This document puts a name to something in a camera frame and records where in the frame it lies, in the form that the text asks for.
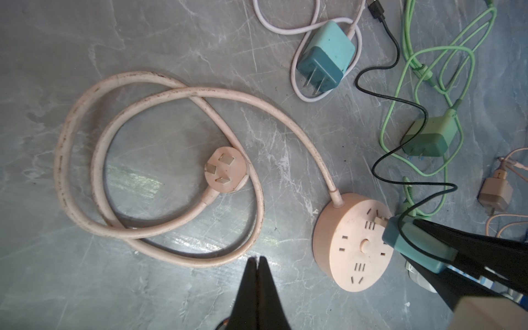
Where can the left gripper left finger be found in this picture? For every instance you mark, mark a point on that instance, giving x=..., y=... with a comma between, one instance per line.
x=244, y=313

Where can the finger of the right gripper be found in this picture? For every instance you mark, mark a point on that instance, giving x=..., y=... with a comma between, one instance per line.
x=452, y=286
x=513, y=253

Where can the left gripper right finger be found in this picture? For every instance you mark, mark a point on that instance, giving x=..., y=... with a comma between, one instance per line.
x=270, y=314

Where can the teal charger with black cable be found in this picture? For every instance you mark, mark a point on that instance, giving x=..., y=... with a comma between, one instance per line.
x=422, y=240

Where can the pink charger adapter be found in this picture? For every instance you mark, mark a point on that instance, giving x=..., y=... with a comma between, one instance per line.
x=496, y=193

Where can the teal charger with white cable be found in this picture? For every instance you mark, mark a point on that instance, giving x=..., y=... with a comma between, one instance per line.
x=326, y=59

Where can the white blue power strip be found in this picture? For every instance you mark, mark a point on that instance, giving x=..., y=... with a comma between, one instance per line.
x=416, y=276

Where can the round pink power socket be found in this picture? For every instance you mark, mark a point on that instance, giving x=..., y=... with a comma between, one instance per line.
x=347, y=244

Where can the green charger upper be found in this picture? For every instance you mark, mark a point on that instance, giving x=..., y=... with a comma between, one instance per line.
x=434, y=139

